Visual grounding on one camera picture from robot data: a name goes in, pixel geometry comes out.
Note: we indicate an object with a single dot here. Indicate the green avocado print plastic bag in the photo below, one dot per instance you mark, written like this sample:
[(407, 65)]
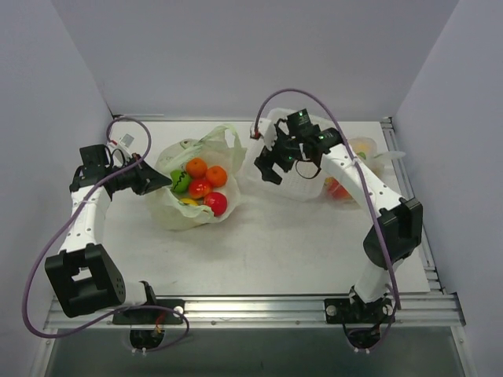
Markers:
[(221, 147)]

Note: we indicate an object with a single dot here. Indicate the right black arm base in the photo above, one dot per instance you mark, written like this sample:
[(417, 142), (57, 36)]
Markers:
[(355, 311)]

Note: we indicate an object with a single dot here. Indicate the red orange fake tomato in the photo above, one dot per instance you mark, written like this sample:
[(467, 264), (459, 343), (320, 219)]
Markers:
[(199, 188)]

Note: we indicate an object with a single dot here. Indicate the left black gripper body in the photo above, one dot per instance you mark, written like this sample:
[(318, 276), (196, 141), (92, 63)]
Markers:
[(138, 177)]

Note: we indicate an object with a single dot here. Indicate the yellow fake mango front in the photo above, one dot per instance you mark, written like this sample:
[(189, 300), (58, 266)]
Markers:
[(188, 201)]

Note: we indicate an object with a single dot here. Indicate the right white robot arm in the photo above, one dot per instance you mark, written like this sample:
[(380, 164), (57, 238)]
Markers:
[(397, 222)]

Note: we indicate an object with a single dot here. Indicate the aluminium front rail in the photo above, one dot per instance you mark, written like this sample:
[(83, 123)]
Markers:
[(433, 309)]

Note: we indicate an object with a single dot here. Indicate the green fake fruit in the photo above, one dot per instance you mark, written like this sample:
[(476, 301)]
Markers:
[(180, 181)]

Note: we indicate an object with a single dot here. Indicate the aluminium right rail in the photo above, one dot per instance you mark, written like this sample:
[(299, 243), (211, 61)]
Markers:
[(414, 206)]

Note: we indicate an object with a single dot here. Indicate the white plastic basket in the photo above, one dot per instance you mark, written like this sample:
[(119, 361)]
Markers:
[(292, 186)]

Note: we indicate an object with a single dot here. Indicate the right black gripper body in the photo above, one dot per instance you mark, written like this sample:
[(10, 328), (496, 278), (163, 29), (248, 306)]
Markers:
[(279, 155)]

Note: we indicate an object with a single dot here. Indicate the red fake apple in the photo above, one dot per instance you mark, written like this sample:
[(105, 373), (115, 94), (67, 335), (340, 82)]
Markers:
[(217, 202)]

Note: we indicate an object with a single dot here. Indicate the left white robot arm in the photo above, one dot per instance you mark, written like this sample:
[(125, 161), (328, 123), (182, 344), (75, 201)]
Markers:
[(82, 274)]

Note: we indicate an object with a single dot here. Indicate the orange fake orange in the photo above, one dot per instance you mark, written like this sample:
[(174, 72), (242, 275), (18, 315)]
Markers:
[(196, 168), (217, 176)]

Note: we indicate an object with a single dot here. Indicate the aluminium rail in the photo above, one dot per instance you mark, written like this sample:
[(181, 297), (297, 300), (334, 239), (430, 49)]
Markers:
[(414, 206), (433, 309)]

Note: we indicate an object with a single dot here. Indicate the tied clear bag of fruits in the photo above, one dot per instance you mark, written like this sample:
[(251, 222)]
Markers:
[(340, 166)]

